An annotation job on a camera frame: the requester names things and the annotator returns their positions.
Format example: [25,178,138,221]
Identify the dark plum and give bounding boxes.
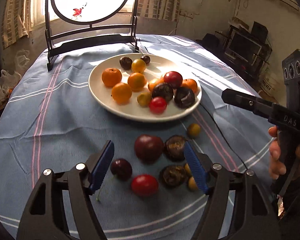
[134,134,164,164]

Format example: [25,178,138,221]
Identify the green-brown round fruit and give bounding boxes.
[137,92,152,107]

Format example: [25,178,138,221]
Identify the plastic bag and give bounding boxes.
[0,69,21,109]

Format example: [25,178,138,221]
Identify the computer monitor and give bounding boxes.
[225,30,262,65]

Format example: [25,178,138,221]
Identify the wrinkled passion fruit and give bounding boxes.
[174,87,196,108]
[152,83,174,102]
[164,135,187,162]

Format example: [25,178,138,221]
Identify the small yellow kumquat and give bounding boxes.
[187,123,201,139]

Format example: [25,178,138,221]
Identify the left curtain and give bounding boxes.
[1,0,31,49]

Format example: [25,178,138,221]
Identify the white oval plate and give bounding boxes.
[88,53,202,122]

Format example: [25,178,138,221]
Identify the small red tomato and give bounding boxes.
[149,97,167,114]

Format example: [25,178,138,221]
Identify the large front orange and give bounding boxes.
[111,82,132,105]

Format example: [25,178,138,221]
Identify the small orange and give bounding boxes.
[148,78,164,93]

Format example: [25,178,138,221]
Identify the right hand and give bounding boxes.
[268,126,300,180]

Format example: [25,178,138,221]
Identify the blue striped tablecloth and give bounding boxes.
[0,35,271,239]

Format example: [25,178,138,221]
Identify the dark cherry with stem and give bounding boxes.
[96,158,133,202]

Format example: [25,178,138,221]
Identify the white bucket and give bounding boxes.
[261,76,277,97]

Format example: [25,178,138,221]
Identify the round painted screen on stand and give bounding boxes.
[45,0,139,71]

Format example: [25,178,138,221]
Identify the mandarin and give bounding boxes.
[101,68,122,87]
[181,79,198,94]

